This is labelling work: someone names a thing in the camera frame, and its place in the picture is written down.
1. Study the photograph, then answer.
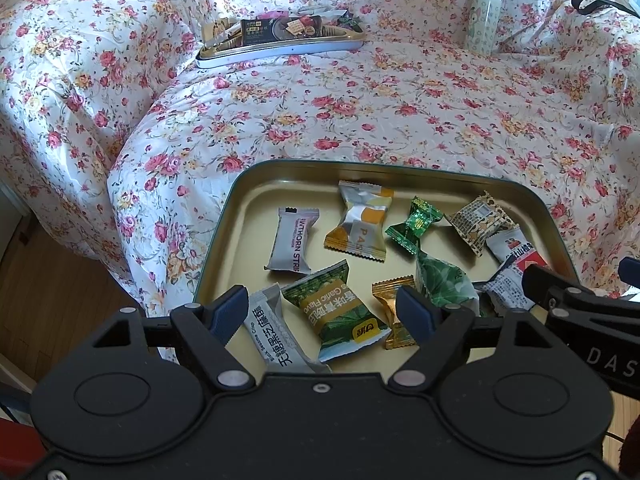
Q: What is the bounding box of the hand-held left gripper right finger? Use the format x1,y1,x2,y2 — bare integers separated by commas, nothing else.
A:
391,286,561,394

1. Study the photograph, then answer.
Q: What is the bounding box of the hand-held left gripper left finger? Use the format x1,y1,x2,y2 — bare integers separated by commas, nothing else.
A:
80,285,254,392

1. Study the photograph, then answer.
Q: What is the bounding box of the gold candy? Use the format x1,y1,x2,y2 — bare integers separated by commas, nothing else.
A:
371,275,433,350

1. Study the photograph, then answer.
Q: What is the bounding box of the grey white printed snack packet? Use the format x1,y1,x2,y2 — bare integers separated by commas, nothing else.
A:
472,262,538,318

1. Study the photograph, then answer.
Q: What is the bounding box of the green leaf-print snack packet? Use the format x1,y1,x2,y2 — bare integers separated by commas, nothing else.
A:
415,247,481,318

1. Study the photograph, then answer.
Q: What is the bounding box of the white red snack packet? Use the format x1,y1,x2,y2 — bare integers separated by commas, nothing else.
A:
485,227,548,276

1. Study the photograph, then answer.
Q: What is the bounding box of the silver black-text snack packet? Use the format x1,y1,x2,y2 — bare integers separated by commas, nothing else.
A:
242,282,333,375

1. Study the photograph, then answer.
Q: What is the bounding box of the green yellow-label snack packet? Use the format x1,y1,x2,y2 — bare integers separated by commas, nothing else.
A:
281,259,392,365

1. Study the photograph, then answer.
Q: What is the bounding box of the green candy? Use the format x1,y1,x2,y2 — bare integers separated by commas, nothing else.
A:
385,196,445,256

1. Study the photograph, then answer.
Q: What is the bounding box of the brown patterned snack packet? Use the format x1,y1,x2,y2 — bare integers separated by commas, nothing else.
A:
445,190,521,257

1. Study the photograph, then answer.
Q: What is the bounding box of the grey pink snack packet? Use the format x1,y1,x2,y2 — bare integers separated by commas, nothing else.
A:
264,206,321,275

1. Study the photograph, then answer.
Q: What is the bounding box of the yellow white snack packet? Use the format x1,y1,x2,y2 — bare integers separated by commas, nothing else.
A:
324,180,395,261

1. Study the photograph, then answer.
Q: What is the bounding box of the gold tin tray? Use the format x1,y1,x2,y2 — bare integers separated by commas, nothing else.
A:
196,161,583,376

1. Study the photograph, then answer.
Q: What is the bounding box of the person's right forearm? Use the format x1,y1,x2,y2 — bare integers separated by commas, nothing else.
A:
617,410,640,480

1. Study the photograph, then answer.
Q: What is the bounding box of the blue tin with snacks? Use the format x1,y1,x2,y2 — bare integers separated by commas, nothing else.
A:
195,5,365,70

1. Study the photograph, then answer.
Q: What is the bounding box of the floral blanket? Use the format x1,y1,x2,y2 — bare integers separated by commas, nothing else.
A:
0,0,640,361

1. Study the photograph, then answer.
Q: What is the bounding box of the pale green thermos bottle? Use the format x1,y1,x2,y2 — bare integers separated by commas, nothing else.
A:
464,0,503,52

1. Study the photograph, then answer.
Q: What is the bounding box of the black snack box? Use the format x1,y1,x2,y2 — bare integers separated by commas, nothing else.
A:
240,15,326,41

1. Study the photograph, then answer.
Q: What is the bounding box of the black strap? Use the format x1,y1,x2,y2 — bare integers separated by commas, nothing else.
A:
571,0,633,16

